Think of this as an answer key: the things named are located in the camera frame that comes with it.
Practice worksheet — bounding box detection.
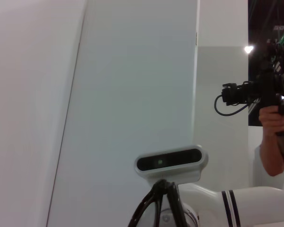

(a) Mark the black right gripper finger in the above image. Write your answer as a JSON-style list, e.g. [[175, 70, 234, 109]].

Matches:
[[166, 181, 188, 227], [127, 181, 168, 227]]

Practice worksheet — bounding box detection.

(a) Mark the black video camera rig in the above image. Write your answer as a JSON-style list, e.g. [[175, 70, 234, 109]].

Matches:
[[221, 42, 284, 137]]

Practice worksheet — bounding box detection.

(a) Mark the person's forearm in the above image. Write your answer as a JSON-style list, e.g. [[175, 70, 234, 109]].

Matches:
[[260, 131, 284, 177]]

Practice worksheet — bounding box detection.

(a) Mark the person's hand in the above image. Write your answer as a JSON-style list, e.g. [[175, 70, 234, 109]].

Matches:
[[258, 105, 284, 137]]

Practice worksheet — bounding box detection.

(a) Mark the person's white shirt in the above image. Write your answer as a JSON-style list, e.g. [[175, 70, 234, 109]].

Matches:
[[254, 144, 284, 191]]

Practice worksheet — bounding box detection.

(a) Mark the dark background panel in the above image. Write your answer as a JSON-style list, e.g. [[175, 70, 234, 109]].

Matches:
[[248, 0, 284, 127]]

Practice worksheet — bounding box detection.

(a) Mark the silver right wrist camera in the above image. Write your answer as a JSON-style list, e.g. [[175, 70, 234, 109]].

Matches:
[[134, 144, 209, 184]]

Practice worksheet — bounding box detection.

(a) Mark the black video camera cable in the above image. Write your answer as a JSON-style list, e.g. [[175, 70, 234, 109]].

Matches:
[[214, 94, 250, 117]]

